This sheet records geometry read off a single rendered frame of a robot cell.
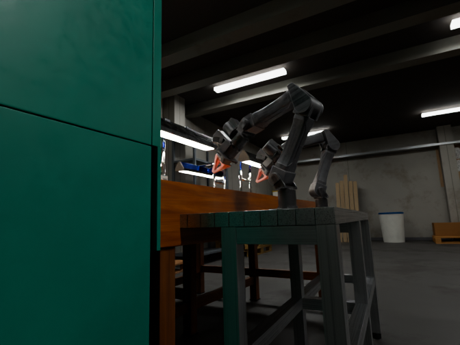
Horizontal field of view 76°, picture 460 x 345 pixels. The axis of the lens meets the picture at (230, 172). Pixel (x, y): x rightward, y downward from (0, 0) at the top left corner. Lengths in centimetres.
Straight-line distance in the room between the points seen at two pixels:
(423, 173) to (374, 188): 126
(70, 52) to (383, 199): 893
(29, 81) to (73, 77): 9
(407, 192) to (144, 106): 879
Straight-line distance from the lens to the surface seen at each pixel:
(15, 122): 60
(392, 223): 840
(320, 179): 160
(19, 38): 66
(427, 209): 928
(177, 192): 87
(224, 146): 119
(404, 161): 937
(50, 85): 65
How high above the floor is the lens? 64
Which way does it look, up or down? 10 degrees up
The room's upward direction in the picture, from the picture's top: 2 degrees counter-clockwise
